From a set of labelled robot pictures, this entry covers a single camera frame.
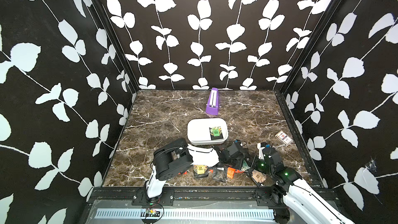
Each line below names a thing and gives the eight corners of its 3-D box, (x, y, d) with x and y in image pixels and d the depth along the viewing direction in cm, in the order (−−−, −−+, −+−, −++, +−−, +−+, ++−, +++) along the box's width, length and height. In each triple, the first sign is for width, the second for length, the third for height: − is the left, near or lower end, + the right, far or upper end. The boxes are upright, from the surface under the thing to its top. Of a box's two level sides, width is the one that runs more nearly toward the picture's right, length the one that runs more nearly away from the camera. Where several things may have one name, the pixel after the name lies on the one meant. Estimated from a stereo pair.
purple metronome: (205, 112, 109) (206, 95, 95) (210, 103, 114) (211, 86, 100) (217, 116, 107) (219, 99, 93) (220, 107, 112) (223, 89, 98)
